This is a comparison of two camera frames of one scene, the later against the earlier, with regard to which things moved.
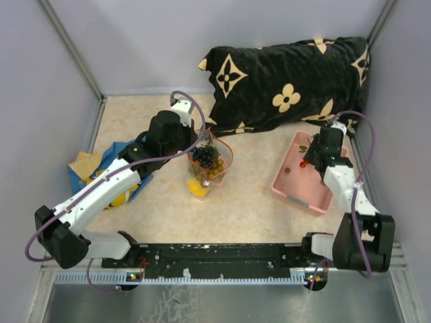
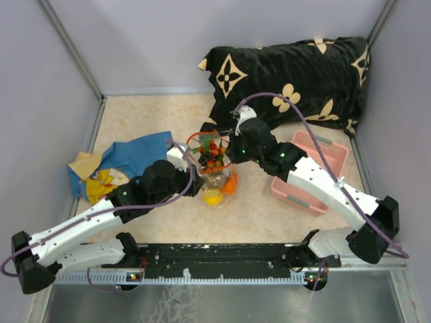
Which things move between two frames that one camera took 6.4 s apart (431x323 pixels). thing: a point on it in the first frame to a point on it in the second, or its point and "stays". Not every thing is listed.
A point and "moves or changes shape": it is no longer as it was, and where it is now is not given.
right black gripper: (308, 154) to (236, 158)
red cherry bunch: (303, 164) to (211, 154)
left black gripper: (191, 134) to (195, 185)
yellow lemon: (196, 188) moves or changes shape
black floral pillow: (311, 81) stays
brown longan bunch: (203, 173) to (213, 180)
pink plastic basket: (293, 180) stays
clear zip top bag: (207, 163) moves or changes shape
